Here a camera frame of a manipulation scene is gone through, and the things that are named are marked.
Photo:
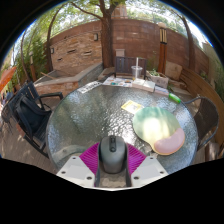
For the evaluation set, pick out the colourful magazine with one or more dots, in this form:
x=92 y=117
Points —
x=116 y=81

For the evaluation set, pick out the thick tree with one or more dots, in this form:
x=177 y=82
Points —
x=106 y=43

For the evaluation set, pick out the wooden lamp post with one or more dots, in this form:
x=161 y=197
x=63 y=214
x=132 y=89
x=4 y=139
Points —
x=162 y=50

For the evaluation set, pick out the green mouse pad pink rest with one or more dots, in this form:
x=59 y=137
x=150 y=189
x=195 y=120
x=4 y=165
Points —
x=155 y=128

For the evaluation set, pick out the curved wooden bench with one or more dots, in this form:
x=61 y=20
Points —
x=201 y=90

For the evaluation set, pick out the pale blue booklet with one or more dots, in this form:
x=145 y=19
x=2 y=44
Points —
x=161 y=90

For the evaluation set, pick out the black wall light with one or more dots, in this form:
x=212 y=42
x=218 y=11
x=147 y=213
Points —
x=52 y=50
x=96 y=36

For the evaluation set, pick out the black and white leaflet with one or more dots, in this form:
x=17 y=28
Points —
x=89 y=87

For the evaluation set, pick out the slim tree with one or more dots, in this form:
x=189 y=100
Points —
x=190 y=46

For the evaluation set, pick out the dark brown wooden chair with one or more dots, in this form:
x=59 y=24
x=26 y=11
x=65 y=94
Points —
x=125 y=65

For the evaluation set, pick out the yellow card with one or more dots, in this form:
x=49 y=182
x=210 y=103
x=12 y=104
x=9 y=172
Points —
x=131 y=106

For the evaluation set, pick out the clear plastic cup with straw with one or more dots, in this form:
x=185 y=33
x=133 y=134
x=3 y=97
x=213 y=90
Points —
x=136 y=72

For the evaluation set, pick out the white square planter with plant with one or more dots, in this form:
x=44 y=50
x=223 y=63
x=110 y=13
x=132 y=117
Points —
x=159 y=79

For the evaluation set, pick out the black slatted chair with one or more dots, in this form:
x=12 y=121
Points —
x=28 y=115

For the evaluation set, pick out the grey computer mouse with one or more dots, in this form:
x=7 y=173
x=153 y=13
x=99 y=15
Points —
x=112 y=155

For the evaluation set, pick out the grey wall box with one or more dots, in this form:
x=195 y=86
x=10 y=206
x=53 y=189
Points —
x=120 y=52

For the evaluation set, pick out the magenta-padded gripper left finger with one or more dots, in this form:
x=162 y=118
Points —
x=75 y=171

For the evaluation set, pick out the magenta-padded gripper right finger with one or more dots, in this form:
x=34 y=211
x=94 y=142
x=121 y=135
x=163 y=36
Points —
x=150 y=170

